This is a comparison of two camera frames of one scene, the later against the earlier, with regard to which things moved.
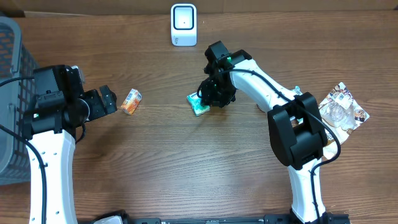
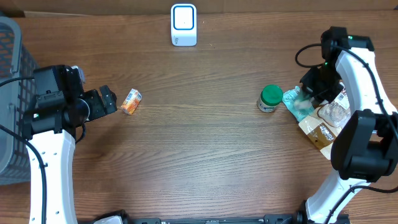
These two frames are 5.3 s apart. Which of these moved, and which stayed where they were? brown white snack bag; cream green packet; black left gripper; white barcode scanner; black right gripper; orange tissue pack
Moved: black right gripper; cream green packet
Stayed: brown white snack bag; black left gripper; white barcode scanner; orange tissue pack
